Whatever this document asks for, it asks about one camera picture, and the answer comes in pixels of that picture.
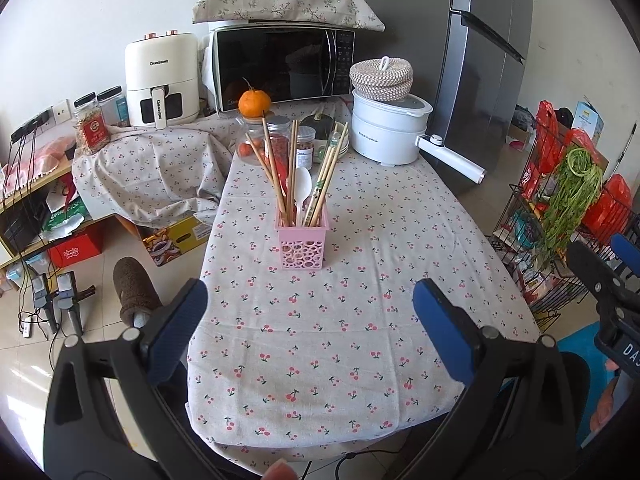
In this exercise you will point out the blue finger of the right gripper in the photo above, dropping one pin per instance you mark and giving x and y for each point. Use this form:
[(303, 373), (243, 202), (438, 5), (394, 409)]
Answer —
[(627, 252)]

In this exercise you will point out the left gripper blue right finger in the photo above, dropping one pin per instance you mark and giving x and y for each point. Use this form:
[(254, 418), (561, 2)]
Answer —
[(455, 337)]

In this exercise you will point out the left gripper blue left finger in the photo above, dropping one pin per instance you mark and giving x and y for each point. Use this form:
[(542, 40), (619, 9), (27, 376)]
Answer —
[(169, 330)]

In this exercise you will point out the pink perforated utensil holder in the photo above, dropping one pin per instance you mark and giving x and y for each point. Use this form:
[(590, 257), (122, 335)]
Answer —
[(301, 248)]

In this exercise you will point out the wooden chopstick green print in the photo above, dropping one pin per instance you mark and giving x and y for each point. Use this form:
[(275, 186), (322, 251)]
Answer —
[(310, 216)]

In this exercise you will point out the white plastic spoon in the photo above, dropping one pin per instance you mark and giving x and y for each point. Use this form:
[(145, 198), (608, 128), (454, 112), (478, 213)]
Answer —
[(302, 191)]

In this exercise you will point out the wooden chopstick long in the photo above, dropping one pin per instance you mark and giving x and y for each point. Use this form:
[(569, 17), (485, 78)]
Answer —
[(342, 130)]

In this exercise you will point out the wooden chopstick plain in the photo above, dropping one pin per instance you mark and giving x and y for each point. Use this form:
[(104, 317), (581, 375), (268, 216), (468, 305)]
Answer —
[(290, 206)]

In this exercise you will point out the red plastic bag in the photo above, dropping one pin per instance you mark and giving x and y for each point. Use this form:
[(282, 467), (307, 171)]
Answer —
[(609, 213), (546, 153)]

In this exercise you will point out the brown fuzzy slipper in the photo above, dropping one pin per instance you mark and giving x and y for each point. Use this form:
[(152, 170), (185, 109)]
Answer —
[(135, 291)]

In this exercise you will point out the green leafy vegetables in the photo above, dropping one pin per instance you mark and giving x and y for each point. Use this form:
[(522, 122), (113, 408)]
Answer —
[(578, 181)]

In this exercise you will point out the yellow cardboard box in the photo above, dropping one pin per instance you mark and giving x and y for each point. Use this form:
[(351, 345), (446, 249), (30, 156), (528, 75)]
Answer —
[(170, 243)]

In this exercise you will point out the red box on shelf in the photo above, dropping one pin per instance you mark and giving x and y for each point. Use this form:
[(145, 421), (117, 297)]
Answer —
[(80, 247)]

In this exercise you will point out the white blue carton box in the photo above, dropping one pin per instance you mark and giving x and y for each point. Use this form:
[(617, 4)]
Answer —
[(589, 120)]

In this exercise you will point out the cherry print tablecloth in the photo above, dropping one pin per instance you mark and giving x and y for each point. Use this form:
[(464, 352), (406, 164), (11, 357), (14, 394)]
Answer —
[(300, 364)]

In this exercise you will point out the white electric cooking pot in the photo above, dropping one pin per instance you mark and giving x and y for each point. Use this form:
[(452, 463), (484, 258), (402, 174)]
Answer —
[(395, 134)]

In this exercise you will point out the red label snack jar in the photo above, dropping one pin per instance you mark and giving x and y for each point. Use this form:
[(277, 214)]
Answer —
[(92, 134)]

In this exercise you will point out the spice jar white label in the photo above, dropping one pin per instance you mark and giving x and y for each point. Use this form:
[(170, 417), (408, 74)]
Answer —
[(304, 152)]

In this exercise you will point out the dark green squash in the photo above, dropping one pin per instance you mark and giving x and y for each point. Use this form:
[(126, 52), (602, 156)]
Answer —
[(321, 123)]

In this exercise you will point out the spice jar red contents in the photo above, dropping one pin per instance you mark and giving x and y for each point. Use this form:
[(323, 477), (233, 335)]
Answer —
[(279, 131)]

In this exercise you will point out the orange tangerine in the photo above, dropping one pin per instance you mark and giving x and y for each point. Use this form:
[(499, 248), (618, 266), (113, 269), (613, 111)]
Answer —
[(254, 103)]

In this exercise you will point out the woven rattan basket lid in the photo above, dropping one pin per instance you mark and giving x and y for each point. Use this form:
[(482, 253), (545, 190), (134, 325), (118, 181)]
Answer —
[(382, 79)]

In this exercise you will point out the cream air fryer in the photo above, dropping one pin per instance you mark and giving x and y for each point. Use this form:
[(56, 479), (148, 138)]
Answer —
[(162, 80)]

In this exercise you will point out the grey refrigerator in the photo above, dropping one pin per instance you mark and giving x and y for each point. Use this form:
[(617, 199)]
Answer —
[(468, 59)]

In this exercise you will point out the black microwave oven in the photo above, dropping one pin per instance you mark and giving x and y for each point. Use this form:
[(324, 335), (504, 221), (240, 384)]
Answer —
[(290, 62)]

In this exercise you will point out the floral cloth cover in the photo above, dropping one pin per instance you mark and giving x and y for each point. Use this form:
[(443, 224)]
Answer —
[(355, 14)]

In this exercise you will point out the black wire rack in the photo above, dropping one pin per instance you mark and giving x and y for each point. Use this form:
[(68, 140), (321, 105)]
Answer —
[(548, 289)]

